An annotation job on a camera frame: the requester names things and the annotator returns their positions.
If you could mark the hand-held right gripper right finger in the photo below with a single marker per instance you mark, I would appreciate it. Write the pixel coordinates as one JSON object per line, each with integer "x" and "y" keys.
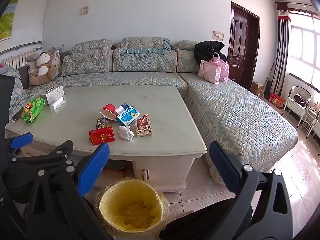
{"x": 223, "y": 166}

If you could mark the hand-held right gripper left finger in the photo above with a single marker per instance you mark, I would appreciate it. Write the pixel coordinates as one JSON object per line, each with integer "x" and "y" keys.
{"x": 93, "y": 166}

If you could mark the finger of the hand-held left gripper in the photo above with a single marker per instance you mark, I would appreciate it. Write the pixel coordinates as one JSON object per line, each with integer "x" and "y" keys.
{"x": 22, "y": 140}
{"x": 57, "y": 155}

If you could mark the small dark printed box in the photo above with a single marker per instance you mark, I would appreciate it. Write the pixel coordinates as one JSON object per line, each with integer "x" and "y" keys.
{"x": 102, "y": 123}

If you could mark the white tissue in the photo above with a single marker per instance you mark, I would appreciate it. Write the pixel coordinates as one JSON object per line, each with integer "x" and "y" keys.
{"x": 125, "y": 133}

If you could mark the bin with yellow plastic liner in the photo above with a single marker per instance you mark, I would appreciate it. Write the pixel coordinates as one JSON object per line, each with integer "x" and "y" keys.
{"x": 130, "y": 205}

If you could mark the red paper cup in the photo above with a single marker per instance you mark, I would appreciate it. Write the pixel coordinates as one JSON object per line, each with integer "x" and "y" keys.
{"x": 108, "y": 108}

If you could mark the light blue bear-print box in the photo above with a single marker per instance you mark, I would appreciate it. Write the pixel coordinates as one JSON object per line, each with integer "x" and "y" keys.
{"x": 127, "y": 117}

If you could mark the brown and red box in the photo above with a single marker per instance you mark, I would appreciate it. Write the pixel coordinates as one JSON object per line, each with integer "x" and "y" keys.
{"x": 143, "y": 127}

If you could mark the dark blue and white box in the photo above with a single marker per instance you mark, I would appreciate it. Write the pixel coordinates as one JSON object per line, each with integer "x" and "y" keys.
{"x": 121, "y": 108}

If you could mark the dark remote control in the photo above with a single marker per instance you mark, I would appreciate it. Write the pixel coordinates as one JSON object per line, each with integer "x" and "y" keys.
{"x": 17, "y": 115}

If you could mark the green snack bag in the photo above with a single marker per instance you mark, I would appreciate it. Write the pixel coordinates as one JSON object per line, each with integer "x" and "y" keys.
{"x": 33, "y": 108}

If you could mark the dark grey cushion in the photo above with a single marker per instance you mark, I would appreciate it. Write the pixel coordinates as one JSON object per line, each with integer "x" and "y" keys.
{"x": 24, "y": 76}

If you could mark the silver tissue box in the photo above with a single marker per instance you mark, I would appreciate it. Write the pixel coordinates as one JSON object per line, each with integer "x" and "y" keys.
{"x": 53, "y": 93}

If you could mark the brown and white plush toy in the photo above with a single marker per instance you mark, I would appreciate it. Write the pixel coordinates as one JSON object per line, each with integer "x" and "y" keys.
{"x": 42, "y": 70}

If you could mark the quilted blue-green sofa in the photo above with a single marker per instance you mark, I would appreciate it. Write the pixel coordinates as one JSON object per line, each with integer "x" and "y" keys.
{"x": 225, "y": 110}

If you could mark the floral cushion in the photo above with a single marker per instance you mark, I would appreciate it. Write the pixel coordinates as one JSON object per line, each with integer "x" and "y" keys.
{"x": 57, "y": 58}

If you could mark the pale green coffee table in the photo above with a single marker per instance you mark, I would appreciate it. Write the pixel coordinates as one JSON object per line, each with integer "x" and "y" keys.
{"x": 155, "y": 110}

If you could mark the red gift box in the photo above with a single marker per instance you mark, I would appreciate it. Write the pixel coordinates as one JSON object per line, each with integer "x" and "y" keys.
{"x": 276, "y": 100}

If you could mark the cardboard box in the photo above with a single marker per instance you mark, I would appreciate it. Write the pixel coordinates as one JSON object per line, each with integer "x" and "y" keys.
{"x": 257, "y": 88}

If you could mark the pink paper bag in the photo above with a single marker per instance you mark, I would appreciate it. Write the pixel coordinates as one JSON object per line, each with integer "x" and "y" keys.
{"x": 208, "y": 72}

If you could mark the white folding chair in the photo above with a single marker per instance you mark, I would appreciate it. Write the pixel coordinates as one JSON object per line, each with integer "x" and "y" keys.
{"x": 311, "y": 123}
{"x": 297, "y": 105}

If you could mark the pink plastic bag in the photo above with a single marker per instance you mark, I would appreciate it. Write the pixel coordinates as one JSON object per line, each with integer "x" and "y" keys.
{"x": 224, "y": 68}

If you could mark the frilled sofa pillow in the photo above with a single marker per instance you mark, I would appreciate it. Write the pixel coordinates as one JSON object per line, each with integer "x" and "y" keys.
{"x": 91, "y": 48}
{"x": 142, "y": 45}
{"x": 185, "y": 45}

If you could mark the black bag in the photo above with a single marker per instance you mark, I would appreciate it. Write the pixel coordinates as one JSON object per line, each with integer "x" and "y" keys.
{"x": 208, "y": 50}

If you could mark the dark wooden door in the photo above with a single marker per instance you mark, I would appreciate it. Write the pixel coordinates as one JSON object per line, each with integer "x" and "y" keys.
{"x": 240, "y": 42}

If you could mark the striped red and black curtain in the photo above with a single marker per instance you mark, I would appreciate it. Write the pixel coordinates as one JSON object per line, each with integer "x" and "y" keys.
{"x": 282, "y": 42}

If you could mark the window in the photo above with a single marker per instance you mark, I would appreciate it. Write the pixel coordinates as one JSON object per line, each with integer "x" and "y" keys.
{"x": 305, "y": 47}

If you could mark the metal wall pipe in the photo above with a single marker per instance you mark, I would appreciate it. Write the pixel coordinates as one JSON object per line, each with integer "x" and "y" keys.
{"x": 22, "y": 45}

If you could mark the wall switch plate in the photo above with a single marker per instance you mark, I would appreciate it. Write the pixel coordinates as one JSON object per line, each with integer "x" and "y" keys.
{"x": 218, "y": 35}
{"x": 84, "y": 10}

